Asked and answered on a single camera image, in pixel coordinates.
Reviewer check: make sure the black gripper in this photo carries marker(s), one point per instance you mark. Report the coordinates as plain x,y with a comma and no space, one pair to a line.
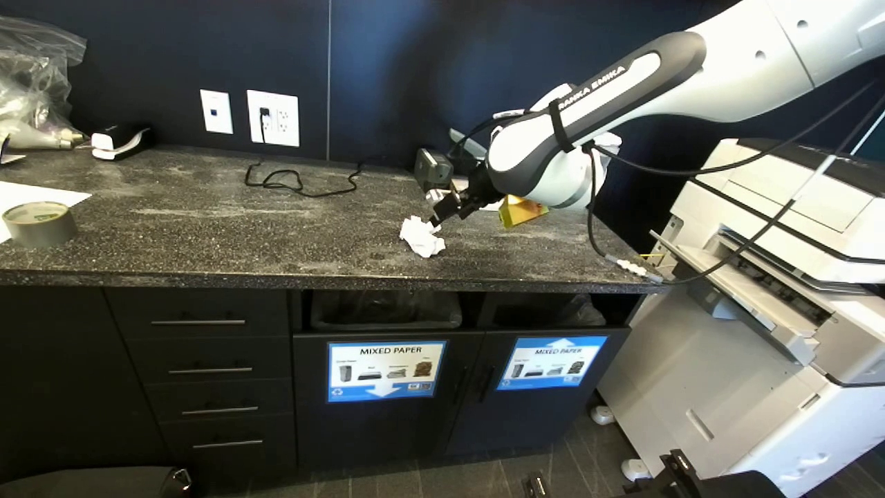
473,191

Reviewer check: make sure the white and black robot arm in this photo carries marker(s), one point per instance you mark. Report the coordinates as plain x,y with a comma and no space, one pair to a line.
644,84

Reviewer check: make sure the black recycling bin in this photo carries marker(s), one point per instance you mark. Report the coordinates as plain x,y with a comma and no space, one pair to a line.
383,314

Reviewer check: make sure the black counter cabinet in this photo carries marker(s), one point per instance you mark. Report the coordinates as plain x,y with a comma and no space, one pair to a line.
57,369

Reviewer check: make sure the small crumpled white paper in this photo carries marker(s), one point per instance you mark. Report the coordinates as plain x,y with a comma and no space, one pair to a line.
422,237

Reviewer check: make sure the black tape dispenser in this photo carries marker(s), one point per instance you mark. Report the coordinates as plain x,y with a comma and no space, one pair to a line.
433,169

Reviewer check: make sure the blue mixed paper sign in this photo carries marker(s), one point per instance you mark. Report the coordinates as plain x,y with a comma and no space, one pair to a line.
554,362
387,369

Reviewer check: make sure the white outlet plate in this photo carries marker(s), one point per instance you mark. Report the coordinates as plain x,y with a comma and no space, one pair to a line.
281,119

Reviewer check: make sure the small metal floor object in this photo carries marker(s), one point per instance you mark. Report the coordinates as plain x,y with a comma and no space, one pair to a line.
535,486

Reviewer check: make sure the white office printer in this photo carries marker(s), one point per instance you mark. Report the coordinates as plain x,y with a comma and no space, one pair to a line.
735,369

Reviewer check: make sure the small white black stapler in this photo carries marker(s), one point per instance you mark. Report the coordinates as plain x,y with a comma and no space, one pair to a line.
115,144

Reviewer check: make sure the grey tape roll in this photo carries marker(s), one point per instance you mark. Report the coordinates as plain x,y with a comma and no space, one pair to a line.
41,230

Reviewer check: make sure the clear plastic bag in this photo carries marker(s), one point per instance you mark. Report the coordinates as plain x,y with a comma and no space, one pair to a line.
37,84

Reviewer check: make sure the white switch plate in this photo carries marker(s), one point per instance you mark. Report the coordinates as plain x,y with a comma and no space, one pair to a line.
217,125

